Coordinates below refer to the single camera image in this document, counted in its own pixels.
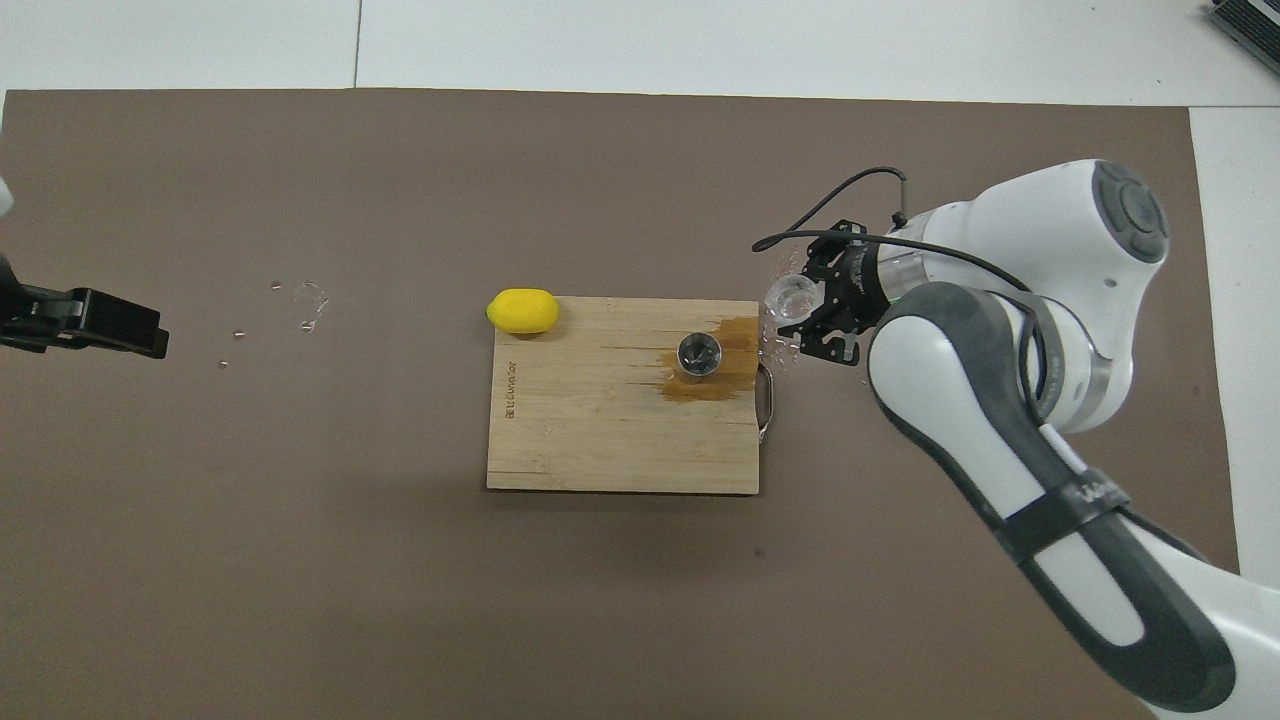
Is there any yellow lemon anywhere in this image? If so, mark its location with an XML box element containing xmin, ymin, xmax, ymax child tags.
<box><xmin>486</xmin><ymin>288</ymin><xmax>561</xmax><ymax>335</ymax></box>

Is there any steel double jigger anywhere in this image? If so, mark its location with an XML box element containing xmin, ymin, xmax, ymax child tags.
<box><xmin>676</xmin><ymin>332</ymin><xmax>723</xmax><ymax>383</ymax></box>

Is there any bamboo cutting board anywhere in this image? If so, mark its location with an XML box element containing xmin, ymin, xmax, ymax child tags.
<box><xmin>486</xmin><ymin>296</ymin><xmax>776</xmax><ymax>495</ymax></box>

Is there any brown table mat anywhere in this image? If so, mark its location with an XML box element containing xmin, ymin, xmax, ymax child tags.
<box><xmin>0</xmin><ymin>88</ymin><xmax>1259</xmax><ymax>720</ymax></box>

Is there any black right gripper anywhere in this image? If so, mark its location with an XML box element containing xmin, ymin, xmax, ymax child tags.
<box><xmin>795</xmin><ymin>221</ymin><xmax>889</xmax><ymax>367</ymax></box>

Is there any grey finned device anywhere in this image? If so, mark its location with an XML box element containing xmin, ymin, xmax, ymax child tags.
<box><xmin>1205</xmin><ymin>0</ymin><xmax>1280</xmax><ymax>76</ymax></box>

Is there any clear plastic cup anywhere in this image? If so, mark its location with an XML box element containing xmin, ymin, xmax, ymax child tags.
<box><xmin>765</xmin><ymin>275</ymin><xmax>823</xmax><ymax>323</ymax></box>

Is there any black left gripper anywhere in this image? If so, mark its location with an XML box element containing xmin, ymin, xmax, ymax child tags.
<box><xmin>0</xmin><ymin>255</ymin><xmax>169</xmax><ymax>359</ymax></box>

